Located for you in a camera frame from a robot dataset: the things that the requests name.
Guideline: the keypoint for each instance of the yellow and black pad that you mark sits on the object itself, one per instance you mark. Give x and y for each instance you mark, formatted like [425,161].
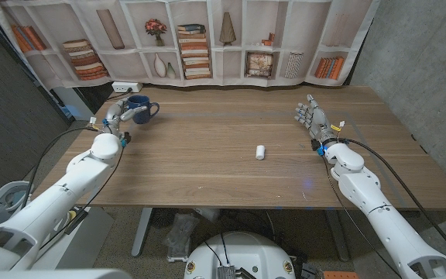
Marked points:
[76,218]

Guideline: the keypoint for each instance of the white power strip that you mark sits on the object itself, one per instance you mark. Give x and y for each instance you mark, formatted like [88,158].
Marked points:
[126,87]

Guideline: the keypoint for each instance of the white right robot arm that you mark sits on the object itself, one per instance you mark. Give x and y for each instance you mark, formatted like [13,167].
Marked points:
[393,228]

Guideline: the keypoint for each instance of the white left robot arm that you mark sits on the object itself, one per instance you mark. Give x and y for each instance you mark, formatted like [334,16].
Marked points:
[60,193]

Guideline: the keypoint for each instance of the white medicine bottle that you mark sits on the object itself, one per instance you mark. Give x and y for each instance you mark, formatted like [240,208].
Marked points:
[260,152]

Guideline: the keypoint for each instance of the dark blue ceramic mug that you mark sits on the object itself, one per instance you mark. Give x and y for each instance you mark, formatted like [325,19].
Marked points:
[143,114]

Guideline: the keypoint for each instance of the white robot torso base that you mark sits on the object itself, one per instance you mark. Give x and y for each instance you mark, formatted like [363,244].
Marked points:
[242,255]

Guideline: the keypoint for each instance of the white cabinet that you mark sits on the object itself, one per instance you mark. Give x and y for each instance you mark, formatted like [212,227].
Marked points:
[72,104]

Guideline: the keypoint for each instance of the orange box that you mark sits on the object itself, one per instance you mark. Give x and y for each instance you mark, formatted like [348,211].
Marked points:
[341,275]

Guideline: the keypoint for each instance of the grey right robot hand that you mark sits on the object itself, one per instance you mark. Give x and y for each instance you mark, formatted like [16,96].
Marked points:
[319,121]

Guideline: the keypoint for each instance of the clear plastic bag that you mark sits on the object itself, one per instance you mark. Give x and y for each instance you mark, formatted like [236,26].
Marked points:
[180,236]

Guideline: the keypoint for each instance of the grey metal table leg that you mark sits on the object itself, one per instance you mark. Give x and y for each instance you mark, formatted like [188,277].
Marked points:
[338,236]
[142,232]

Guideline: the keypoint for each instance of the white grey chair base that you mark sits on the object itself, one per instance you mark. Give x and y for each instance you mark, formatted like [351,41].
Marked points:
[12,193]

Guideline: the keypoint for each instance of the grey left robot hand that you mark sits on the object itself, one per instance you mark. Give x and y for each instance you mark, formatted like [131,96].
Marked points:
[114,116]

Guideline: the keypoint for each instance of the white floor board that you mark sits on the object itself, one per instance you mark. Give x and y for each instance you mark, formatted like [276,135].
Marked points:
[91,240]

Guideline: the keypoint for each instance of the printed bookshelf backdrop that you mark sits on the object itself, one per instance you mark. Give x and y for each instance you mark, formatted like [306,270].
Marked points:
[246,23]

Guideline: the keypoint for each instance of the black round fan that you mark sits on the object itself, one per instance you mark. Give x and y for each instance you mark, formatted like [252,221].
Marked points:
[164,218]

